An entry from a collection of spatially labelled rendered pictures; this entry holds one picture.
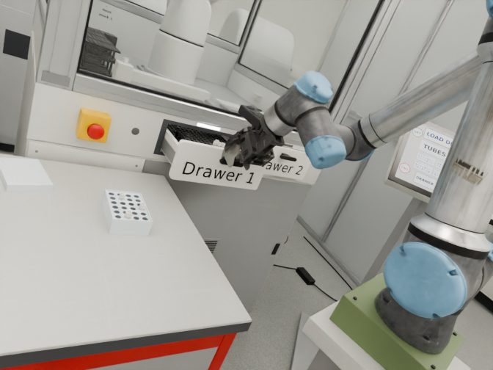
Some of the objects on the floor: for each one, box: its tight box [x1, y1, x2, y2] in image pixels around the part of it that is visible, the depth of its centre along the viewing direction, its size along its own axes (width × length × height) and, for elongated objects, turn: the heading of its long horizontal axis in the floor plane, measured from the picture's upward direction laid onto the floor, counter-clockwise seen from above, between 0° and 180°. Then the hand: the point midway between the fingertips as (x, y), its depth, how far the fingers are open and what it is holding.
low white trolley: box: [0, 153, 252, 370], centre depth 83 cm, size 58×62×76 cm
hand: (229, 157), depth 98 cm, fingers closed on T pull, 3 cm apart
